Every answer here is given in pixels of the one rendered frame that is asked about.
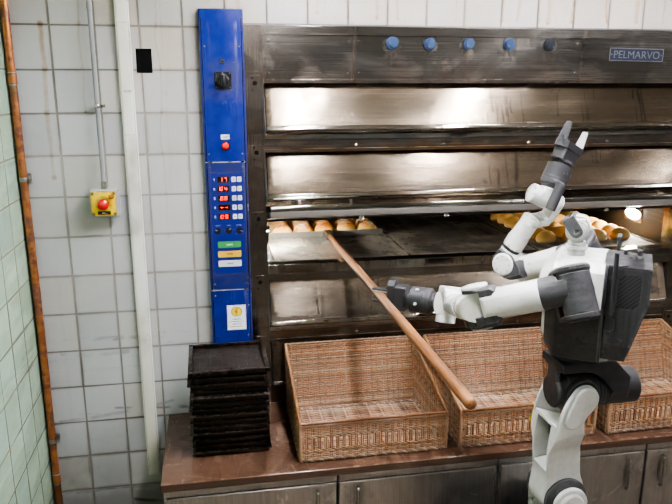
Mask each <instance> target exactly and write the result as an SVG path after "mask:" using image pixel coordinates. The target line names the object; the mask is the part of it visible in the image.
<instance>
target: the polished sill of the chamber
mask: <svg viewBox="0 0 672 504"><path fill-rule="evenodd" d="M602 248H603V249H610V250H617V246H605V247H602ZM638 249H641V250H643V253H645V254H652V256H665V255H670V247H669V246H667V245H664V244H650V245H628V246H621V251H624V250H628V252H633V253H638ZM543 250H546V249H539V250H522V252H523V253H524V254H525V255H529V254H532V253H536V252H539V251H543ZM496 252H497V251H494V252H472V253H450V254H428V255H405V256H383V257H361V258H353V259H354V260H355V261H356V262H357V264H358V265H359V266H360V267H361V268H362V269H363V270H375V269H396V268H417V267H437V266H458V265H479V264H492V263H493V256H494V255H495V253H496ZM334 271H353V269H352V268H351V267H350V266H349V265H348V263H347V262H346V261H345V260H344V259H343V258H339V259H316V260H294V261H272V262H268V275H272V274H292V273H313V272H334Z"/></svg>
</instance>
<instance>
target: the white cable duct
mask: <svg viewBox="0 0 672 504"><path fill-rule="evenodd" d="M113 1H114V15H115V28H116V42H117V55H118V69H119V82H120V96H121V109H122V123H123V136H124V150H125V163H126V177H127V190H128V204H129V217H130V230H131V244H132V257H133V271H134V284H135V298H136V311H137V325H138V338H139V352H140V365H141V379H142V392H143V406H144V419H145V433H146V446H147V460H148V475H158V474H161V468H160V453H159V439H158V425H157V410H156V396H155V381H154V367H153V353H152V338H151V324H150V309H149V295H148V280H147V266H146V252H145V237H144V223H143V208H142V194H141V179H140V165H139V151H138V136H137V122H136V107H135V93H134V78H133V64H132V50H131V35H130V21H129V6H128V0H113Z"/></svg>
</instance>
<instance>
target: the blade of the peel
mask: <svg viewBox="0 0 672 504"><path fill-rule="evenodd" d="M376 227H377V229H357V230H333V231H332V233H333V234H334V236H351V235H374V234H382V228H380V227H378V226H377V225H376ZM305 237H324V236H323V231H309V232H293V231H292V232H285V233H271V232H270V230H269V239H282V238H305Z"/></svg>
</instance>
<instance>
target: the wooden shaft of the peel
mask: <svg viewBox="0 0 672 504"><path fill-rule="evenodd" d="M327 239H328V240H329V241H330V243H331V244H332V245H333V246H334V248H335V249H336V250H337V251H338V252H339V254H340V255H341V256H342V257H343V259H344V260H345V261H346V262H347V263H348V265H349V266H350V267H351V268H352V269H353V271H354V272H355V273H356V274H357V276H358V277H359V278H360V279H361V280H362V282H363V283H364V284H365V285H366V287H367V288H368V289H369V290H370V291H371V293H372V294H373V295H374V296H375V298H376V299H377V300H378V301H379V302H380V304H381V305H382V306H383V307H384V309H385V310H386V311H387V312H388V313H389V315H390V316H391V317H392V318H393V320H394V321H395V322H396V323H397V324H398V326H399V327H400V328H401V329H402V331H403V332H404V333H405V334H406V335H407V337H408V338H409V339H410V340H411V342H412V343H413V344H414V345H415V346H416V348H417V349H418V350H419V351H420V353H421V354H422V355H423V356H424V357H425V359H426V360H427V361H428V362H429V364H430V365H431V366H432V367H433V368H434V370H435V371H436V372H437V373H438V375H439V376H440V377H441V378H442V379H443V381H444V382H445V383H446V384H447V386H448V387H449V388H450V389H451V390H452V392H453V393H454V394H455V395H456V397H457V398H458V399H459V400H460V401H461V403H462V404H463V405H464V406H465V407H466V408H467V409H469V410H472V409H474V408H475V407H476V406H477V401H476V399H475V398H474V397H473V395H472V394H471V393H470V392H469V391H468V390H467V389H466V387H465V386H464V385H463V384H462V383H461V382H460V380H459V379H458V378H457V377H456V376H455V375H454V374H453V372H452V371H451V370H450V369H449V368H448V367H447V366H446V364H445V363H444V362H443V361H442V360H441V359H440V358H439V356H438V355H437V354H436V353H435V352H434V351H433V350H432V348H431V347H430V346H429V345H428V344H427V343H426V342H425V340H424V339H423V338H422V337H421V336H420V335H419V333H418V332H417V331H416V330H415V329H414V328H413V327H412V325H411V324H410V323H409V322H408V321H407V320H406V319H405V317H404V316H403V315H402V314H401V313H400V312H399V311H398V309H397V308H396V307H395V306H394V305H393V304H392V303H391V301H390V300H389V299H388V298H387V297H386V296H385V294H384V293H383V292H379V291H373V290H372V288H373V287H374V286H376V287H378V286H377V285H376V284H375V283H374V282H373V281H372V280H371V278H370V277H369V276H368V275H367V274H366V273H365V272H364V270H363V269H362V268H361V267H360V266H359V265H358V264H357V262H356V261H355V260H354V259H353V258H352V257H351V256H350V254H349V253H348V252H347V251H346V250H345V249H344V247H343V246H342V245H341V244H340V243H339V242H338V241H337V239H336V238H335V237H334V236H333V235H332V234H329V235H328V236H327Z"/></svg>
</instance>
